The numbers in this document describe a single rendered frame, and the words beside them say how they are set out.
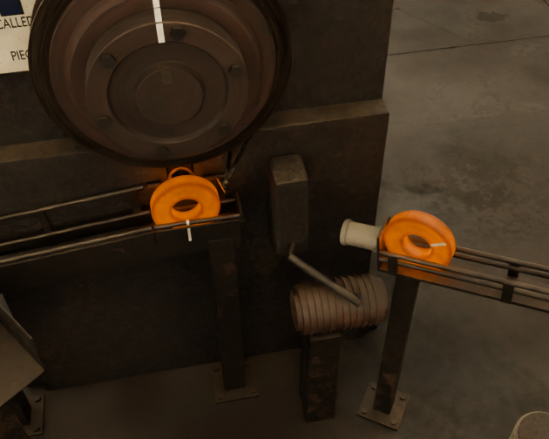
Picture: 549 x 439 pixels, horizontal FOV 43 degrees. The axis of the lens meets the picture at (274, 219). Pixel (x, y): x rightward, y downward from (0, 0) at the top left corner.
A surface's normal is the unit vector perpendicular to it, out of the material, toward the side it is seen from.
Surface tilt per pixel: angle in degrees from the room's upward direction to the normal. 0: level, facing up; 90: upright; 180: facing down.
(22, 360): 5
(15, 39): 90
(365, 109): 0
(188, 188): 90
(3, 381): 5
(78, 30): 54
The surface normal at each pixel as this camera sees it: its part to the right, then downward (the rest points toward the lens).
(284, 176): -0.01, -0.70
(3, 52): 0.18, 0.70
